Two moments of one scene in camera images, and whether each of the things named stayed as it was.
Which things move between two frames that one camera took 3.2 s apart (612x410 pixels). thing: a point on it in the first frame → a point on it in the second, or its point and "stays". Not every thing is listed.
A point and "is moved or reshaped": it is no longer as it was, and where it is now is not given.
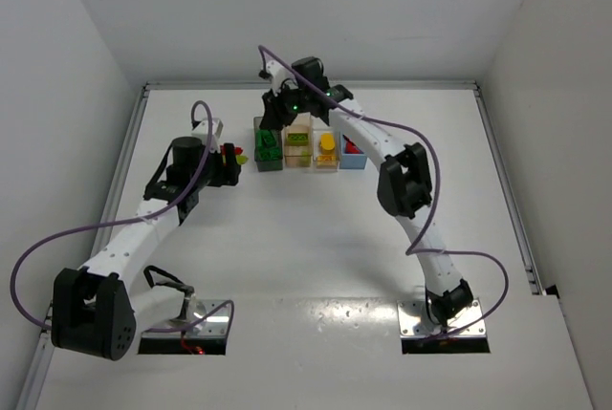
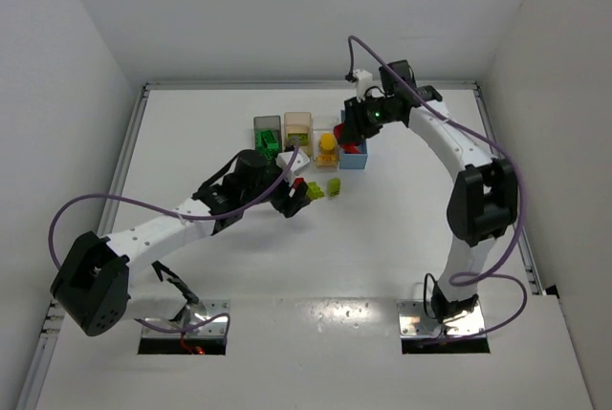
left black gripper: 229,164 → 285,200
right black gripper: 273,114 → 352,122
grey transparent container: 268,147 stays
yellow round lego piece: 327,142 stays
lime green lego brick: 296,139 stays
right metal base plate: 415,321 stays
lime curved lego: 241,159 is moved or reshaped
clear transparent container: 326,148 stays
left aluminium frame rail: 120,175 stays
